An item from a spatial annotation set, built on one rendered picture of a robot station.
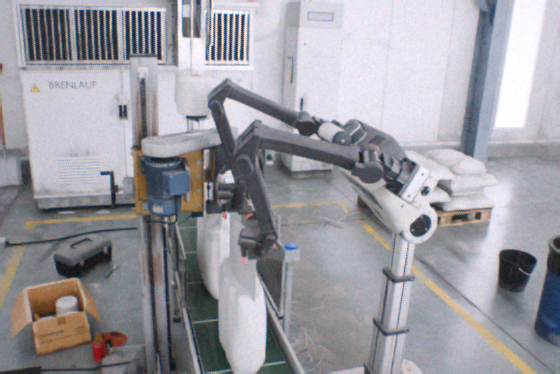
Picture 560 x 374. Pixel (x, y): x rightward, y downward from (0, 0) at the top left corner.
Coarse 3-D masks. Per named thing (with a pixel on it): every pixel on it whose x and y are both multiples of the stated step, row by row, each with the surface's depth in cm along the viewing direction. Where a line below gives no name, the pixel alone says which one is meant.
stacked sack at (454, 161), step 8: (432, 152) 538; (440, 152) 535; (448, 152) 536; (456, 152) 541; (432, 160) 532; (440, 160) 519; (448, 160) 511; (456, 160) 510; (464, 160) 510; (472, 160) 510; (448, 168) 507; (456, 168) 497; (464, 168) 498; (472, 168) 502; (480, 168) 505
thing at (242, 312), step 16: (240, 224) 229; (240, 256) 211; (224, 272) 226; (240, 272) 213; (256, 272) 227; (224, 288) 222; (240, 288) 213; (256, 288) 214; (224, 304) 222; (240, 304) 208; (256, 304) 210; (224, 320) 223; (240, 320) 210; (256, 320) 212; (224, 336) 226; (240, 336) 212; (256, 336) 214; (240, 352) 215; (256, 352) 217; (240, 368) 218; (256, 368) 221
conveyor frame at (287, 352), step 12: (168, 240) 346; (180, 288) 285; (180, 300) 273; (180, 312) 285; (192, 324) 259; (276, 324) 256; (276, 336) 256; (192, 348) 233; (288, 348) 237; (192, 360) 242; (288, 360) 237; (192, 372) 235; (300, 372) 221
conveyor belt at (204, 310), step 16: (192, 224) 384; (192, 240) 356; (192, 256) 333; (192, 272) 312; (192, 288) 293; (192, 304) 277; (208, 304) 278; (192, 320) 262; (208, 320) 263; (208, 336) 249; (272, 336) 252; (208, 352) 237; (224, 352) 238; (272, 352) 239; (208, 368) 226; (224, 368) 226; (272, 368) 228; (288, 368) 229
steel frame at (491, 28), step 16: (480, 0) 663; (496, 0) 673; (480, 16) 695; (496, 16) 664; (480, 32) 703; (496, 32) 672; (480, 48) 711; (496, 48) 680; (480, 64) 715; (496, 64) 688; (480, 80) 717; (496, 80) 697; (480, 96) 720; (480, 112) 708; (464, 128) 748; (480, 128) 715; (464, 144) 758; (480, 144) 725; (480, 160) 734
